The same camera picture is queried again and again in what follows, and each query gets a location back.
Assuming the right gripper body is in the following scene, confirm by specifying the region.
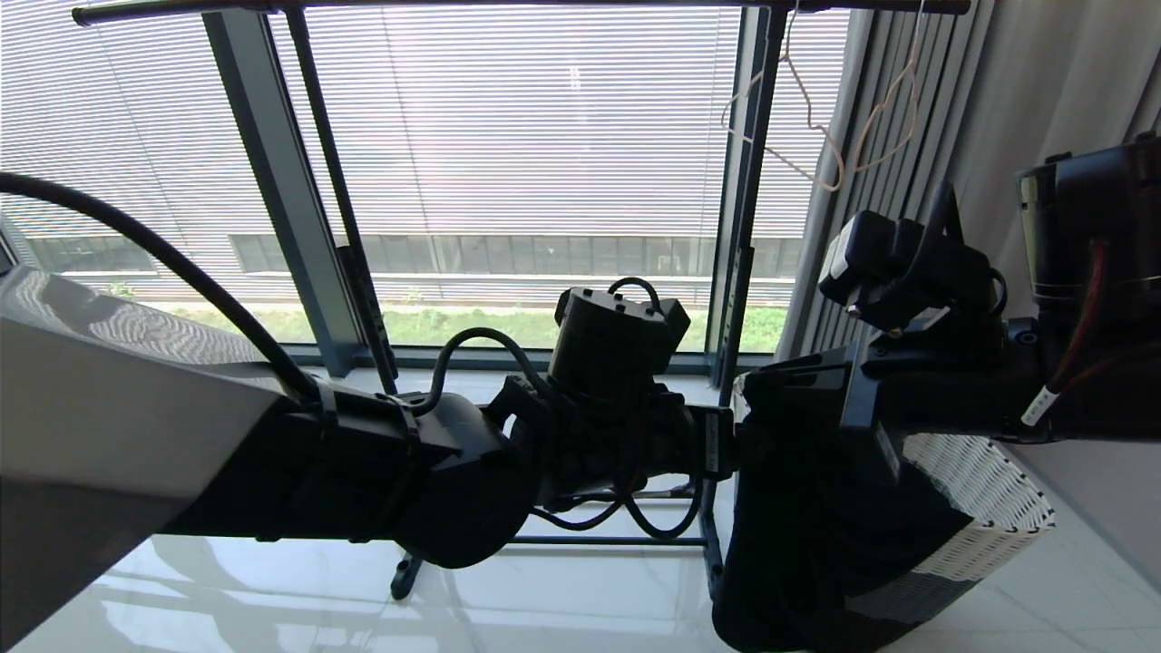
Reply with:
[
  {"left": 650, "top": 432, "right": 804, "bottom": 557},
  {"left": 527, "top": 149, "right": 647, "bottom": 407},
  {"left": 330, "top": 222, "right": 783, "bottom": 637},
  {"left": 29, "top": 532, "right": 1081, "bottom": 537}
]
[{"left": 839, "top": 317, "right": 1039, "bottom": 486}]

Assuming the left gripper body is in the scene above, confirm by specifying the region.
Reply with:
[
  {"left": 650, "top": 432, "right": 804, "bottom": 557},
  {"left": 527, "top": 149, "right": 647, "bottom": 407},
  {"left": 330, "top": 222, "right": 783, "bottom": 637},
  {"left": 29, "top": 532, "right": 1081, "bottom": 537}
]
[{"left": 508, "top": 376, "right": 736, "bottom": 511}]

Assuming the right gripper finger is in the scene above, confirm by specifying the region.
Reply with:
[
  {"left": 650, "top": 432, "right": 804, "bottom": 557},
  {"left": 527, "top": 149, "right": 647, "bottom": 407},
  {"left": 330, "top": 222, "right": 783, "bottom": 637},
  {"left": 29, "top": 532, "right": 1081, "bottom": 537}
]
[{"left": 739, "top": 356, "right": 850, "bottom": 427}]

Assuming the black garment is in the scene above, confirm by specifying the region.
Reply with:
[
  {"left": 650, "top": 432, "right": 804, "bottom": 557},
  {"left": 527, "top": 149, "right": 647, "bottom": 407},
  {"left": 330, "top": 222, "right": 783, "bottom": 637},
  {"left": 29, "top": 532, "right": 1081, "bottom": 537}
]
[{"left": 712, "top": 363, "right": 976, "bottom": 653}]

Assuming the pink clothes hanger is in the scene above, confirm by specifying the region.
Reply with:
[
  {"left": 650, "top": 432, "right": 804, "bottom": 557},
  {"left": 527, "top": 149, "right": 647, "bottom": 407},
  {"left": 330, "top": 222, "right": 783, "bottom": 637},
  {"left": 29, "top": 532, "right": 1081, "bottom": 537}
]
[
  {"left": 848, "top": 0, "right": 928, "bottom": 173},
  {"left": 721, "top": 5, "right": 846, "bottom": 193}
]

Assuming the white laundry basket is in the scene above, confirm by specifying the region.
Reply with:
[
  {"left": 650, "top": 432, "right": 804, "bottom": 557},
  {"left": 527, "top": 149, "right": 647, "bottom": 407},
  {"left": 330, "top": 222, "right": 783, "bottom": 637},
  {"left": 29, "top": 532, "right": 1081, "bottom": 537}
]
[{"left": 730, "top": 372, "right": 1058, "bottom": 652}]

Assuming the black clothes rack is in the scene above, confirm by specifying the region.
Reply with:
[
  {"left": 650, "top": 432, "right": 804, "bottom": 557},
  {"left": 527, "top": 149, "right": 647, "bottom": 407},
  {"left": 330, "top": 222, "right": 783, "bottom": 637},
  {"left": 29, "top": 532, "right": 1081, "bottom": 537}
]
[{"left": 73, "top": 0, "right": 971, "bottom": 604}]

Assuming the grey curtain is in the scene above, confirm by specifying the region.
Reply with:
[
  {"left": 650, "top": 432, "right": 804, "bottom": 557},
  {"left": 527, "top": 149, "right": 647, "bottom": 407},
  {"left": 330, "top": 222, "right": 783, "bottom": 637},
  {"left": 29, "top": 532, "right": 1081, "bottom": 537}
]
[{"left": 776, "top": 0, "right": 1161, "bottom": 364}]

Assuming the window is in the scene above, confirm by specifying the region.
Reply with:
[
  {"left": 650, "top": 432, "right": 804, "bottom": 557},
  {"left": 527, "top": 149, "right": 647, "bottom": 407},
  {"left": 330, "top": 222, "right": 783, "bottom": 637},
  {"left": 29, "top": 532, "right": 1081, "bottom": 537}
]
[{"left": 0, "top": 0, "right": 854, "bottom": 377}]

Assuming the black cable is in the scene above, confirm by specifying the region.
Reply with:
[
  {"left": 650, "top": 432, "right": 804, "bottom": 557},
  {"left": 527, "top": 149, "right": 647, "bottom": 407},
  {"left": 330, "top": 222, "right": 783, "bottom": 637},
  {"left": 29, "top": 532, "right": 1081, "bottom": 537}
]
[
  {"left": 0, "top": 172, "right": 320, "bottom": 404},
  {"left": 531, "top": 472, "right": 707, "bottom": 542},
  {"left": 422, "top": 326, "right": 550, "bottom": 418}
]

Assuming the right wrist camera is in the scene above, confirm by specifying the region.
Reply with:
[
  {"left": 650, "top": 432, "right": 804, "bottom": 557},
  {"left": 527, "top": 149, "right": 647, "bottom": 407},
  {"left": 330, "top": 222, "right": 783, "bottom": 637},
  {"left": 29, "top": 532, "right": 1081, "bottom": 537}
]
[{"left": 816, "top": 209, "right": 1008, "bottom": 338}]

